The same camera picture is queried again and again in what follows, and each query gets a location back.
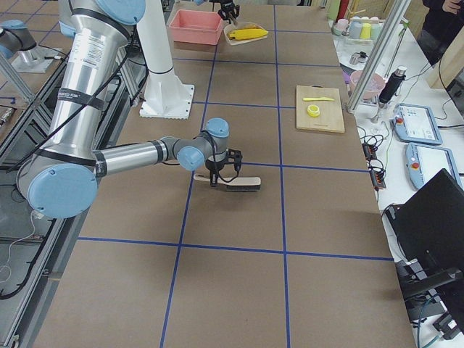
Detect aluminium frame post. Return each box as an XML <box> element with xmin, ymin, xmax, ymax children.
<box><xmin>346</xmin><ymin>0</ymin><xmax>410</xmax><ymax>114</ymax></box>

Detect black power strip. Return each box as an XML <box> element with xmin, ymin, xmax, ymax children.
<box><xmin>362</xmin><ymin>143</ymin><xmax>386</xmax><ymax>191</ymax></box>

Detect pastel cup set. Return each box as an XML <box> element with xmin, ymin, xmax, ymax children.
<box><xmin>332</xmin><ymin>16</ymin><xmax>385</xmax><ymax>41</ymax></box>

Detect blue teach pendant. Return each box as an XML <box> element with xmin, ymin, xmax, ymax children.
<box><xmin>405</xmin><ymin>143</ymin><xmax>463</xmax><ymax>189</ymax></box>
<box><xmin>391</xmin><ymin>103</ymin><xmax>443</xmax><ymax>146</ymax></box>

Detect yellow plastic toy knife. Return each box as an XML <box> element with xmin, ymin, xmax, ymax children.
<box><xmin>302</xmin><ymin>96</ymin><xmax>335</xmax><ymax>102</ymax></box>

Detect black monitor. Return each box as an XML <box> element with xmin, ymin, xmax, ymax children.
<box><xmin>387</xmin><ymin>169</ymin><xmax>463</xmax><ymax>312</ymax></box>

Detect left blue teach pendant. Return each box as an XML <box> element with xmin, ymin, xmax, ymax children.
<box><xmin>391</xmin><ymin>103</ymin><xmax>443</xmax><ymax>146</ymax></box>

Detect yellow toy lemon slices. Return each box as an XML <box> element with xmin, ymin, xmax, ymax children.
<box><xmin>307</xmin><ymin>104</ymin><xmax>320</xmax><ymax>117</ymax></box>

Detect right blue teach pendant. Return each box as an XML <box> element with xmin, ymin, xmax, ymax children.
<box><xmin>405</xmin><ymin>143</ymin><xmax>463</xmax><ymax>189</ymax></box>

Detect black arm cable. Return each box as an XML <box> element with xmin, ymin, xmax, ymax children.
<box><xmin>202</xmin><ymin>132</ymin><xmax>242</xmax><ymax>184</ymax></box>

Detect beige hand brush black bristles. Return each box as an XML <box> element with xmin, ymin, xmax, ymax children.
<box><xmin>194</xmin><ymin>174</ymin><xmax>262</xmax><ymax>192</ymax></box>

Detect black water bottle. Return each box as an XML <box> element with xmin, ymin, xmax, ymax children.
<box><xmin>378</xmin><ymin>66</ymin><xmax>407</xmax><ymax>104</ymax></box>

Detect pink bowl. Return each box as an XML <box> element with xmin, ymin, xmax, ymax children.
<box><xmin>349</xmin><ymin>70</ymin><xmax>386</xmax><ymax>99</ymax></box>

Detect wooden cutting board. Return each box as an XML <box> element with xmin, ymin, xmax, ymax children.
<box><xmin>296</xmin><ymin>86</ymin><xmax>345</xmax><ymax>133</ymax></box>

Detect beige plastic dustpan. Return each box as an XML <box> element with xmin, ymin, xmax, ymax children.
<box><xmin>223</xmin><ymin>22</ymin><xmax>268</xmax><ymax>46</ymax></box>

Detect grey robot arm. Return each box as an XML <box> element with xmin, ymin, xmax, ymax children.
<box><xmin>16</xmin><ymin>1</ymin><xmax>242</xmax><ymax>218</ymax></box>
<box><xmin>193</xmin><ymin>0</ymin><xmax>240</xmax><ymax>22</ymax></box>

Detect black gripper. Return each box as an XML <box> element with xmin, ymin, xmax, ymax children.
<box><xmin>205</xmin><ymin>149</ymin><xmax>242</xmax><ymax>187</ymax></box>
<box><xmin>217</xmin><ymin>0</ymin><xmax>240</xmax><ymax>21</ymax></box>

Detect pink plastic bin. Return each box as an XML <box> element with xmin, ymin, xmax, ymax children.
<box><xmin>168</xmin><ymin>9</ymin><xmax>223</xmax><ymax>46</ymax></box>

